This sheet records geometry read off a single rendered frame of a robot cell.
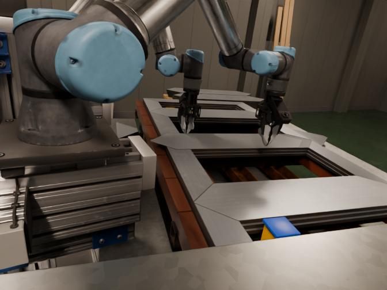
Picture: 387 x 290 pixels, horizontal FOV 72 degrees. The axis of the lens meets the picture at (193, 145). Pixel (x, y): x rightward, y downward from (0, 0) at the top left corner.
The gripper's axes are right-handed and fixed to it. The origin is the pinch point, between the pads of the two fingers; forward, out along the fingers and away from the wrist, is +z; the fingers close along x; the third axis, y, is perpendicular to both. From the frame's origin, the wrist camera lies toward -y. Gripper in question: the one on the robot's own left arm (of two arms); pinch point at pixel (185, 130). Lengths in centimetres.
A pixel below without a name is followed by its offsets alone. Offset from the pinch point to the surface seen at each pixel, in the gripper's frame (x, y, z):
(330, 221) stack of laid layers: 25, 65, 3
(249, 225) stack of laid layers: 0, 64, 2
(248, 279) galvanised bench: -21, 96, -20
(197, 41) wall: 98, -318, -35
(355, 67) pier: 490, -380, -17
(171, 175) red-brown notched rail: -13.9, 35.5, 2.9
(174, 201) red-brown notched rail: -16, 50, 3
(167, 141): -10.8, 11.4, 0.6
